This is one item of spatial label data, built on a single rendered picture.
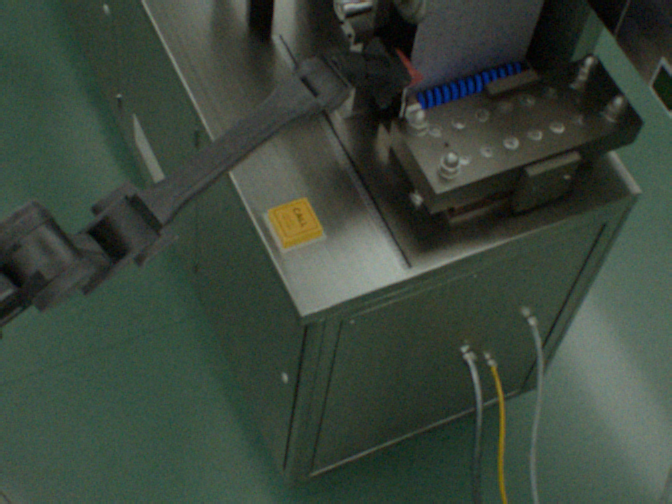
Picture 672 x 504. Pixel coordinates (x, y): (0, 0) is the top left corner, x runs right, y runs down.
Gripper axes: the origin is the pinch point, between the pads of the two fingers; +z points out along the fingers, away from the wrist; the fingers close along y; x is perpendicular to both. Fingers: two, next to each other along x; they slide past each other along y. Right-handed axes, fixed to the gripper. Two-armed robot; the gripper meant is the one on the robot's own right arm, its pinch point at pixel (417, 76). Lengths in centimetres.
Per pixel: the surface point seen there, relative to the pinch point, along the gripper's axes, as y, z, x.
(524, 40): 0.2, 16.9, 11.2
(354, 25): -8.6, -10.6, 1.7
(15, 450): -10, -14, -132
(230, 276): -8, 5, -66
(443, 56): 0.2, 1.7, 5.3
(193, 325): -24, 28, -108
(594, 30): -13, 54, 6
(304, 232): 12.9, -14.6, -25.2
